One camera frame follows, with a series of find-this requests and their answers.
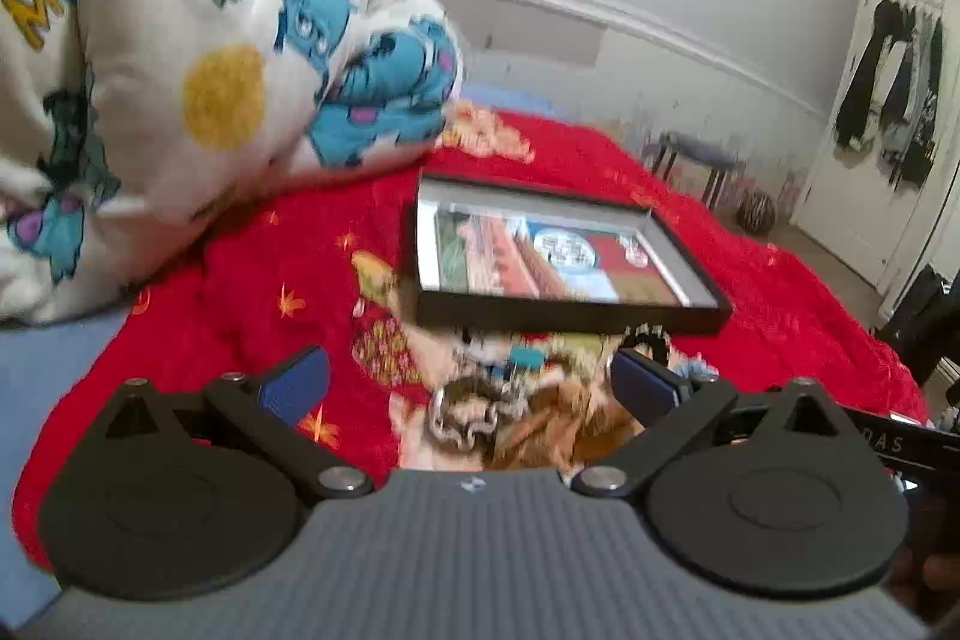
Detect dark cloth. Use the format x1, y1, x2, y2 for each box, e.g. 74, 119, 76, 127
881, 265, 960, 386

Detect cartoon printed quilt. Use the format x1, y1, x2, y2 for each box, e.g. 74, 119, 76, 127
0, 0, 466, 330

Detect red bear print blanket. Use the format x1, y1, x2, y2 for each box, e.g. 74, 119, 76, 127
11, 104, 931, 547

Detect metal chain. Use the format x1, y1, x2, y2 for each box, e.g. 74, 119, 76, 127
426, 377, 526, 455

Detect hanging dark clothes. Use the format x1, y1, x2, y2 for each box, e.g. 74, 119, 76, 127
834, 0, 944, 187

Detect round blue stool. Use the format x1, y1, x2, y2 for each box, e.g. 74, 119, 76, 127
649, 131, 740, 210

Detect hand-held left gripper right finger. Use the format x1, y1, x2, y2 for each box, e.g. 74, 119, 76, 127
572, 347, 856, 500

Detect black scrunchie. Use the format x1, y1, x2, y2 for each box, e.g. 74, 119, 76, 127
622, 323, 672, 360

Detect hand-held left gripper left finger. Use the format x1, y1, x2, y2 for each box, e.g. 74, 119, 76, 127
105, 346, 374, 500

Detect dark ball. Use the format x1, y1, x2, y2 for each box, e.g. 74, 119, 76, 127
737, 190, 777, 234

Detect black shallow box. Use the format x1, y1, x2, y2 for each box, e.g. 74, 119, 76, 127
415, 167, 734, 339

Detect white door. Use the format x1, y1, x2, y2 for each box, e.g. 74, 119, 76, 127
795, 0, 960, 292

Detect white wall moulding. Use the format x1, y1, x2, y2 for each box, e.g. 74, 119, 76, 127
412, 0, 833, 125

